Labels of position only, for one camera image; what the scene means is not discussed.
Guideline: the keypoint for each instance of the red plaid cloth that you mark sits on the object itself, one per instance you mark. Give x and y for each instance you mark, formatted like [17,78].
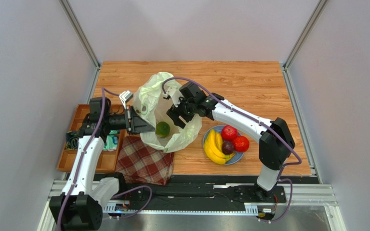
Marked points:
[140,163]

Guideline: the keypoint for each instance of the yellow fake banana bunch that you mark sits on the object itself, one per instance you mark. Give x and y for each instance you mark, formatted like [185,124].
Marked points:
[212,146]

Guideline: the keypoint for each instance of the dark purple fake fruit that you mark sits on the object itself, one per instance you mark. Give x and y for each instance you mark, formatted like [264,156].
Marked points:
[228,147]

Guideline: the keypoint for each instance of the green fake lime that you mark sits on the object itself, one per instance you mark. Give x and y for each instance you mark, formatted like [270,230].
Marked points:
[163,129]

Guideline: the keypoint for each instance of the pale green plastic bag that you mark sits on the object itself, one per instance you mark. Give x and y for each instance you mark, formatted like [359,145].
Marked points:
[150,105]

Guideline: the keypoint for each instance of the dark item in tray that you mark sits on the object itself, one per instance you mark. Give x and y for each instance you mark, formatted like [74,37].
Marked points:
[72,138]

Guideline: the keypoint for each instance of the red fake tomato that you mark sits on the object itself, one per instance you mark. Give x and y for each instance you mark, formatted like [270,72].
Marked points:
[241,144]

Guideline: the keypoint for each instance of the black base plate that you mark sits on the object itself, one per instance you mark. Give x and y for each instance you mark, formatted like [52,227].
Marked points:
[218,193]

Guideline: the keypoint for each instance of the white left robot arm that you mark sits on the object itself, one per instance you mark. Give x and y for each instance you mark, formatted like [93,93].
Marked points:
[79,207]

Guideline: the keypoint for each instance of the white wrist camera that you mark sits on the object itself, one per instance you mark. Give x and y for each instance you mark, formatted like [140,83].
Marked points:
[125,97]
[174,94]

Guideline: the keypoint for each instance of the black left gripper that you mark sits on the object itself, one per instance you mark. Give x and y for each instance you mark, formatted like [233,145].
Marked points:
[137,125]

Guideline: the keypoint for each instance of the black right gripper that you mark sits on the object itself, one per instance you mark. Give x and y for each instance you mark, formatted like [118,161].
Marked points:
[183,107]

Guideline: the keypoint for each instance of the aluminium frame rail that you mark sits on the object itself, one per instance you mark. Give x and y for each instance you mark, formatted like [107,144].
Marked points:
[311,206]

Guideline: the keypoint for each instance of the red fake apple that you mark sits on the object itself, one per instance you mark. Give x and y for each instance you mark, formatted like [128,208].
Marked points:
[228,133]

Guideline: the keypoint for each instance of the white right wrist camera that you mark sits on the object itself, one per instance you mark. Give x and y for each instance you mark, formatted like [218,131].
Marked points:
[174,94]

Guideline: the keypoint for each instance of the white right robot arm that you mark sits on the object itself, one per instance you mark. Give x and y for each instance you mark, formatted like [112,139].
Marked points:
[273,136]

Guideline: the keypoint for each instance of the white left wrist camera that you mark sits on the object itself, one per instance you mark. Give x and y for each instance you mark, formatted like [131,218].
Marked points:
[125,97]

